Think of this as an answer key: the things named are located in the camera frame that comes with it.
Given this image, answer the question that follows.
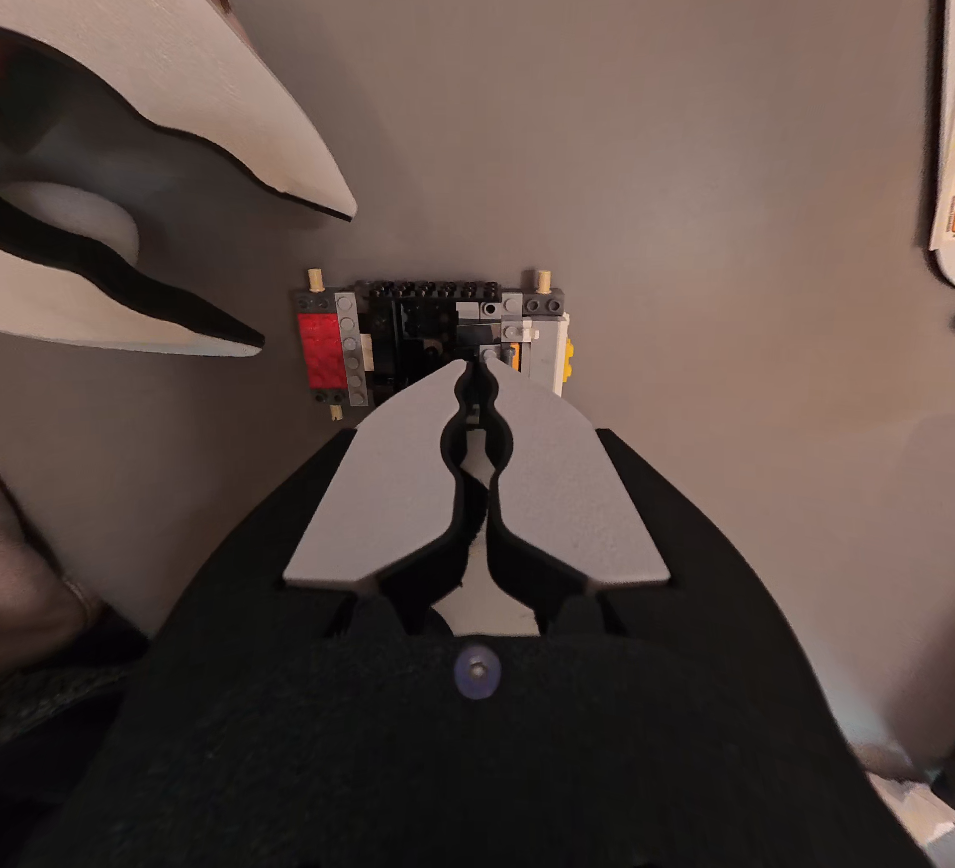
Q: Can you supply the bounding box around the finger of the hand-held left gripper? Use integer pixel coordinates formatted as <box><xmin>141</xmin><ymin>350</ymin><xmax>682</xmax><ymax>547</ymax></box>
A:
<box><xmin>0</xmin><ymin>0</ymin><xmax>359</xmax><ymax>223</ymax></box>
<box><xmin>0</xmin><ymin>180</ymin><xmax>267</xmax><ymax>359</ymax></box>

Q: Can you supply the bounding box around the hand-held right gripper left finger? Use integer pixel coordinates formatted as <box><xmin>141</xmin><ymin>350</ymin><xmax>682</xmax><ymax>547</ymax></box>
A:
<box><xmin>282</xmin><ymin>358</ymin><xmax>478</xmax><ymax>634</ymax></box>

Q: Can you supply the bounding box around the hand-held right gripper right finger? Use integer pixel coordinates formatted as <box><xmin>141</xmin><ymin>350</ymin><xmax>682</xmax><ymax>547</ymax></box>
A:
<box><xmin>477</xmin><ymin>358</ymin><xmax>671</xmax><ymax>634</ymax></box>

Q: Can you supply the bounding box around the multicoloured toy brick model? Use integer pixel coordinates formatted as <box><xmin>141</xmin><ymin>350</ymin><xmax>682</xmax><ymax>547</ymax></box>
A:
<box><xmin>293</xmin><ymin>267</ymin><xmax>575</xmax><ymax>424</ymax></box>

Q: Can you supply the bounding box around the white printed booklet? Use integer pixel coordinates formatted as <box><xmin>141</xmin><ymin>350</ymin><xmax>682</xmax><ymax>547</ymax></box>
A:
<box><xmin>927</xmin><ymin>0</ymin><xmax>955</xmax><ymax>289</ymax></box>

